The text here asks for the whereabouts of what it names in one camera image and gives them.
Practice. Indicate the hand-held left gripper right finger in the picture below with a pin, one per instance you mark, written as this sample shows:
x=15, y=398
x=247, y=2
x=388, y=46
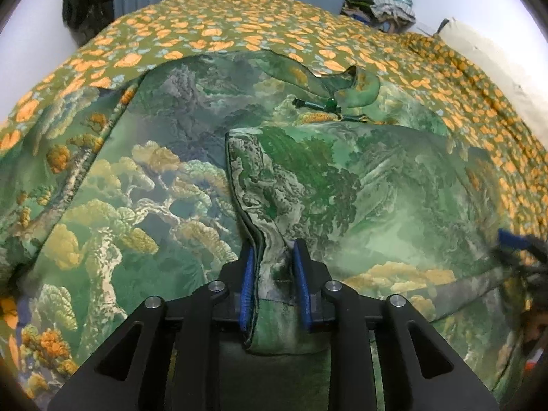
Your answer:
x=302, y=284

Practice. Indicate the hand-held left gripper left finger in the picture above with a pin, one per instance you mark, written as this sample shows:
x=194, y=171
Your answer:
x=245, y=284

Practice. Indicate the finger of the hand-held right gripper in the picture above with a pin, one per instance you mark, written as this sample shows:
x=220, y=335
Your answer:
x=513, y=239

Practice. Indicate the green landscape print garment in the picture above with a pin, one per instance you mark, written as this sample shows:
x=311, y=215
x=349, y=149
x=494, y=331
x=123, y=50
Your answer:
x=385, y=188

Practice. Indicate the pile of clothes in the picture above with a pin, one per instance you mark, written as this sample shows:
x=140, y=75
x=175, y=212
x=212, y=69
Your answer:
x=381, y=8

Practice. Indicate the dark hanging clothes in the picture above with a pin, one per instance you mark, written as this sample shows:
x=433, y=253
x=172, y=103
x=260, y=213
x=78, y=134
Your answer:
x=87, y=4

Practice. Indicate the cream pillow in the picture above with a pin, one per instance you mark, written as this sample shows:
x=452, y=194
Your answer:
x=492, y=64

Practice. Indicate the green orange floral bedspread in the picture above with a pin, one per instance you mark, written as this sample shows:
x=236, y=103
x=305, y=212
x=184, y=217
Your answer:
x=214, y=30

